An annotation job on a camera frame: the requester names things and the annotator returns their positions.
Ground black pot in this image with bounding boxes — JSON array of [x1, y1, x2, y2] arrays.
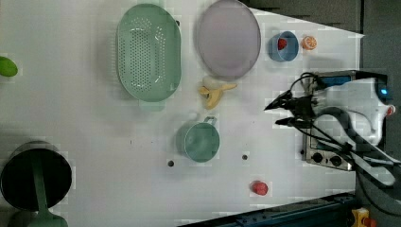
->
[[1, 141, 73, 212]]

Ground blue bowl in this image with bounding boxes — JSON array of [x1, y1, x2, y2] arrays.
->
[[268, 31, 299, 61]]

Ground red strawberry on table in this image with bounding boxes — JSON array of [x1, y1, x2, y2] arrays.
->
[[252, 181, 269, 196]]

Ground peeled banana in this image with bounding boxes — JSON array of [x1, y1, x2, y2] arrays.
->
[[198, 76, 237, 110]]

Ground round lilac plate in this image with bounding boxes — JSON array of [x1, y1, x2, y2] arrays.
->
[[197, 0, 261, 78]]

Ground green ladle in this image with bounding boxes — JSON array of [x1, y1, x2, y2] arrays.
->
[[28, 156, 68, 227]]

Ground green lime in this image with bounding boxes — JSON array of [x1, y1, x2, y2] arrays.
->
[[0, 57, 18, 77]]

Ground orange slice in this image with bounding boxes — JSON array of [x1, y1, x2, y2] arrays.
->
[[302, 36, 318, 50]]

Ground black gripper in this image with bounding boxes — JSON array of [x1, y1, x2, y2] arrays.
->
[[265, 90, 315, 128]]

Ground yellow red emergency button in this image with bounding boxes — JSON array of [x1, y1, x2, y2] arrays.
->
[[352, 208, 377, 227]]

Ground red strawberry in bowl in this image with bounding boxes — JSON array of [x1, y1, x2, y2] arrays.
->
[[278, 38, 288, 50]]

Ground toaster oven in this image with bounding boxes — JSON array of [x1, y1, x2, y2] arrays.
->
[[304, 70, 391, 171]]

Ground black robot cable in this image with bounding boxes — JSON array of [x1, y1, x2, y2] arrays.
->
[[288, 72, 401, 218]]

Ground blue metal frame rail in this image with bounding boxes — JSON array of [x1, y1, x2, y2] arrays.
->
[[180, 193, 357, 227]]

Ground green plastic colander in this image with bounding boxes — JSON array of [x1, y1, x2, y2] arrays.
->
[[116, 4, 182, 102]]

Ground green mug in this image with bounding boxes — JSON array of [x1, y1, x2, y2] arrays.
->
[[175, 116, 220, 163]]

